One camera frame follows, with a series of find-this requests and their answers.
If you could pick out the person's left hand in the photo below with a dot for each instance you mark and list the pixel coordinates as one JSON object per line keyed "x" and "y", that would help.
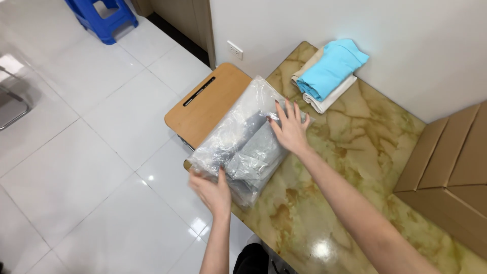
{"x": 211, "y": 194}

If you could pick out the person's right hand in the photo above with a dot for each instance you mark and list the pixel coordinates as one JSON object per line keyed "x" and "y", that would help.
{"x": 291, "y": 131}

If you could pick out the clear plastic bag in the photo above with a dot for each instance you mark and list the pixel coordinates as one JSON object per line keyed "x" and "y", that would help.
{"x": 243, "y": 146}

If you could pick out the grey folded garment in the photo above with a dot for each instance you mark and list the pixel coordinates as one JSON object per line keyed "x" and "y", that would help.
{"x": 249, "y": 154}

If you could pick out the white folded garment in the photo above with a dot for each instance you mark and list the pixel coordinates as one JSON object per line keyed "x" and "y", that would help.
{"x": 330, "y": 97}

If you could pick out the beige folded garment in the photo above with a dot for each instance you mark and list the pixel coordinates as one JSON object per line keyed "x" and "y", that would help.
{"x": 306, "y": 66}

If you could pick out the light blue folded garment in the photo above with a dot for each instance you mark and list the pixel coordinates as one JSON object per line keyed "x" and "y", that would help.
{"x": 329, "y": 68}

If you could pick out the person's black trousers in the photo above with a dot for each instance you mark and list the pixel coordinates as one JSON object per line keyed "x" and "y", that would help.
{"x": 251, "y": 259}

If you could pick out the brown cardboard box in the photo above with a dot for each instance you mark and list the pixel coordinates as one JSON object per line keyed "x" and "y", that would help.
{"x": 449, "y": 171}

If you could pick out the blue plastic stool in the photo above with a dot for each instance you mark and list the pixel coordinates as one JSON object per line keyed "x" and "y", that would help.
{"x": 101, "y": 17}

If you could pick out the white wall socket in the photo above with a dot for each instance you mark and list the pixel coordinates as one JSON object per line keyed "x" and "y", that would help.
{"x": 234, "y": 50}

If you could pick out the wooden door frame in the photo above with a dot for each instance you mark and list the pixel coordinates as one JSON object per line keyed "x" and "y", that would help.
{"x": 178, "y": 23}

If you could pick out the metal chair frame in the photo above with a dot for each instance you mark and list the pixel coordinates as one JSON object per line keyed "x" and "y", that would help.
{"x": 13, "y": 102}

